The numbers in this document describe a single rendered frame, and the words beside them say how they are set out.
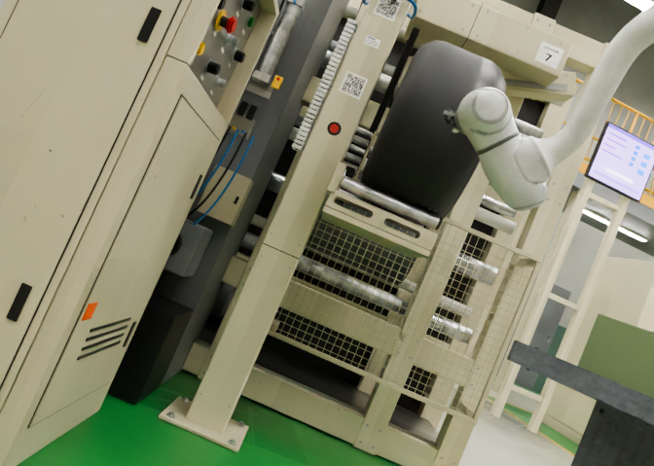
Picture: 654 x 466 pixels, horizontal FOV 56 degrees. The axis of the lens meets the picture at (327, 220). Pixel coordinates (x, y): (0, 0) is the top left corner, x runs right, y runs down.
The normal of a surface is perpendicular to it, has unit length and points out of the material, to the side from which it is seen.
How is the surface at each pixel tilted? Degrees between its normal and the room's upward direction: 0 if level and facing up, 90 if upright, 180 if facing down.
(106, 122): 90
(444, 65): 62
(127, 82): 90
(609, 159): 90
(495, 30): 90
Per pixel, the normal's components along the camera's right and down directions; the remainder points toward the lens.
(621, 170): 0.19, 0.01
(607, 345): -0.68, -0.34
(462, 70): 0.22, -0.54
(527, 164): -0.11, 0.05
